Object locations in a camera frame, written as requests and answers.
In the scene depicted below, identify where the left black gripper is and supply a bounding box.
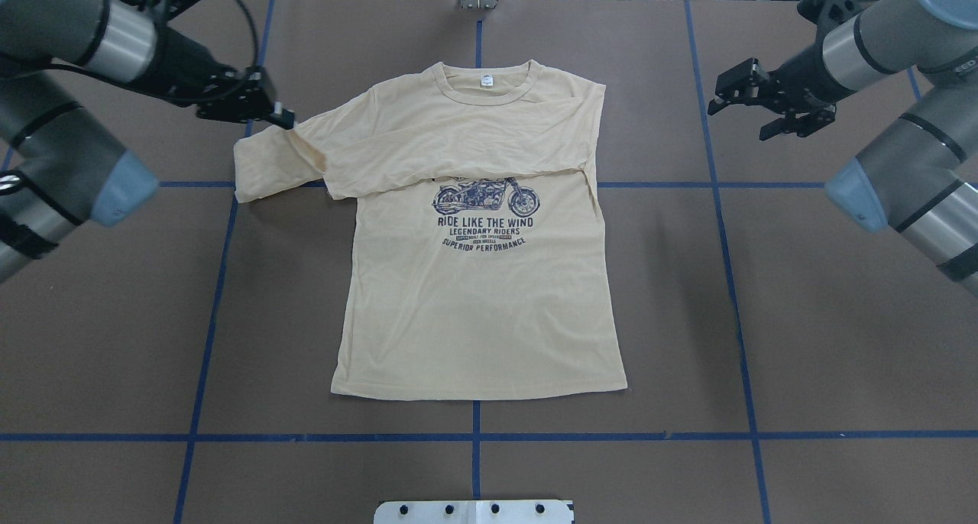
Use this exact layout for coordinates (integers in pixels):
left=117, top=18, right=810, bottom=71
left=153, top=32, right=296, bottom=130

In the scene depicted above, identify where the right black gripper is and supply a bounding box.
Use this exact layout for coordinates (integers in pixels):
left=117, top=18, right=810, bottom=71
left=707, top=50, right=836, bottom=141

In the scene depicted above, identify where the beige long-sleeve printed shirt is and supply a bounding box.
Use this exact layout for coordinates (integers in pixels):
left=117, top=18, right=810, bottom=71
left=233, top=60, right=628, bottom=401

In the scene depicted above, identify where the left silver-grey robot arm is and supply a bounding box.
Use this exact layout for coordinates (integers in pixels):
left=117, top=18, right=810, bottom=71
left=1, top=0, right=294, bottom=280

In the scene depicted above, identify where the right silver-grey robot arm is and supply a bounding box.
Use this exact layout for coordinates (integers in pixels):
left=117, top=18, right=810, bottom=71
left=706, top=0, right=976, bottom=294

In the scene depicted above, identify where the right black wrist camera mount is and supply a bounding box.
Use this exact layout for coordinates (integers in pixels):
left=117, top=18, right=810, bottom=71
left=796, top=0, right=865, bottom=27

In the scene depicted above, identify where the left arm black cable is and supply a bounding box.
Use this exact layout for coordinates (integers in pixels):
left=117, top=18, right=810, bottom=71
left=15, top=0, right=262, bottom=106

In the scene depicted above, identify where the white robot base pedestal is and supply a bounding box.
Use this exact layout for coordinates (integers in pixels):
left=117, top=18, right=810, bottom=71
left=373, top=499, right=576, bottom=523

